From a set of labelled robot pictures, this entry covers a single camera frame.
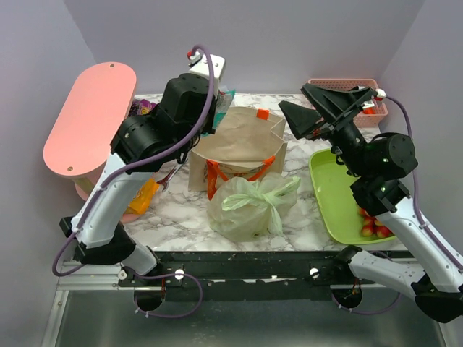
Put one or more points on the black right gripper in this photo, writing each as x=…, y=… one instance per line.
x=330, y=103

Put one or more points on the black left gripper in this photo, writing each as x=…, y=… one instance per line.
x=208, y=126

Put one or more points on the green white candy packet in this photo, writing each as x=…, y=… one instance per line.
x=223, y=103

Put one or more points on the purple snack packet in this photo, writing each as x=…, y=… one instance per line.
x=141, y=107

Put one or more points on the beige tote bag orange handles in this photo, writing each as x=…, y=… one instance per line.
x=248, y=143

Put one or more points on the pale green plastic grocery bag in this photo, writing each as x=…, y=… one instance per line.
x=244, y=211

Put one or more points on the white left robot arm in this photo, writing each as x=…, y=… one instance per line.
x=141, y=145

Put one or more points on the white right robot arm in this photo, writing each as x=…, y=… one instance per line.
x=378, y=167

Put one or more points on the pink perforated basket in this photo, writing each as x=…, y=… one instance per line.
x=361, y=119

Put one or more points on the orange carrot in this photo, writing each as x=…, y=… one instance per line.
x=368, y=110

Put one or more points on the silver wrench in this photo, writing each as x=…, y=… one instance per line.
x=164, y=182

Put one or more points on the green plastic tray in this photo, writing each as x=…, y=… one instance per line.
x=337, y=206

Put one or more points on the orange snack packet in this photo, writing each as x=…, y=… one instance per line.
x=142, y=199

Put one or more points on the pink two-tier shelf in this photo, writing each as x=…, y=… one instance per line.
x=79, y=142

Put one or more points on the red strawberry cluster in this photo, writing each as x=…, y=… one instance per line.
x=372, y=227

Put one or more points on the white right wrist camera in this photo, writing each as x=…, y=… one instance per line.
x=378, y=95

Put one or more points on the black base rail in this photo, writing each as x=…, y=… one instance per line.
x=245, y=276

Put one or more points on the aluminium frame extrusion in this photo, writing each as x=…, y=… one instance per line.
x=88, y=278

